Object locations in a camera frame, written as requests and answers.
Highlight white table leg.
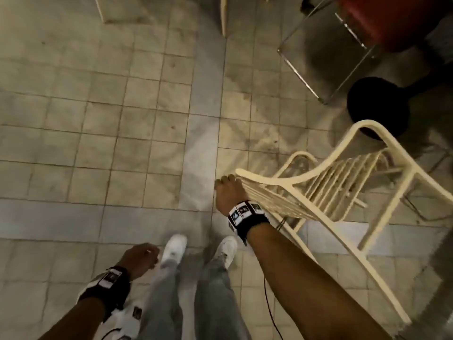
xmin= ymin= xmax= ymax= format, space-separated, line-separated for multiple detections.
xmin=220 ymin=0 xmax=229 ymax=38
xmin=93 ymin=0 xmax=107 ymax=24

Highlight person's white shoe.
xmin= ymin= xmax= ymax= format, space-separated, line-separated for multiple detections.
xmin=161 ymin=234 xmax=188 ymax=270
xmin=212 ymin=236 xmax=238 ymax=270

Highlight black floor cable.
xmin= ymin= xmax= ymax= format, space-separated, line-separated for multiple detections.
xmin=403 ymin=193 xmax=453 ymax=224

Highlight person's left white shoe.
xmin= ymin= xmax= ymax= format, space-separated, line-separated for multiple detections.
xmin=161 ymin=234 xmax=188 ymax=270

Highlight person's right white shoe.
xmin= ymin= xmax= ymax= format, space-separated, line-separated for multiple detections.
xmin=212 ymin=236 xmax=238 ymax=270

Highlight red chair with metal frame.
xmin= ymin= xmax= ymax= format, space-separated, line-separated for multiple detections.
xmin=277 ymin=0 xmax=453 ymax=105

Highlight white device with label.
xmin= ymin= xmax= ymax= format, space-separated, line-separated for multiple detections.
xmin=91 ymin=299 xmax=145 ymax=340

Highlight person's left hand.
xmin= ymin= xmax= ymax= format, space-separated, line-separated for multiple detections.
xmin=118 ymin=243 xmax=160 ymax=280

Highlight person's right forearm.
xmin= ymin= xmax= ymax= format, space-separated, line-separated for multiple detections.
xmin=247 ymin=223 xmax=392 ymax=340

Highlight black right wrist camera band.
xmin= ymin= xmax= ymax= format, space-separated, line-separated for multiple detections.
xmin=227 ymin=200 xmax=270 ymax=245

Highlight person's left jeans leg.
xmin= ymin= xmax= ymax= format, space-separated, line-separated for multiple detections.
xmin=137 ymin=259 xmax=185 ymax=340

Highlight black left wrist camera band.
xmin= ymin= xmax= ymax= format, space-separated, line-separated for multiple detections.
xmin=77 ymin=266 xmax=132 ymax=321

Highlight person's right hand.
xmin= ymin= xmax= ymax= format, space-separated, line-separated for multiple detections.
xmin=214 ymin=174 xmax=250 ymax=217

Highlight black wrist camera band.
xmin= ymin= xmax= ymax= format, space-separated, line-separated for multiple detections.
xmin=227 ymin=200 xmax=270 ymax=245
xmin=77 ymin=266 xmax=132 ymax=321

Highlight thin black cable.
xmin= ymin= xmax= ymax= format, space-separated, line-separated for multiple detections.
xmin=263 ymin=275 xmax=284 ymax=340

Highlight person's jeans leg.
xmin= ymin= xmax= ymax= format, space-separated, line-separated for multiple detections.
xmin=137 ymin=259 xmax=185 ymax=340
xmin=193 ymin=256 xmax=252 ymax=340

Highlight person's left forearm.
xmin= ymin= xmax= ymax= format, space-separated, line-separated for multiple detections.
xmin=37 ymin=297 xmax=107 ymax=340

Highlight person's right jeans leg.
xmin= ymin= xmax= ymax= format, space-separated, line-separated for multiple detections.
xmin=193 ymin=256 xmax=252 ymax=340

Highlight cream plastic slatted chair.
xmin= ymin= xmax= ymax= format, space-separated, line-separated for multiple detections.
xmin=235 ymin=119 xmax=453 ymax=326

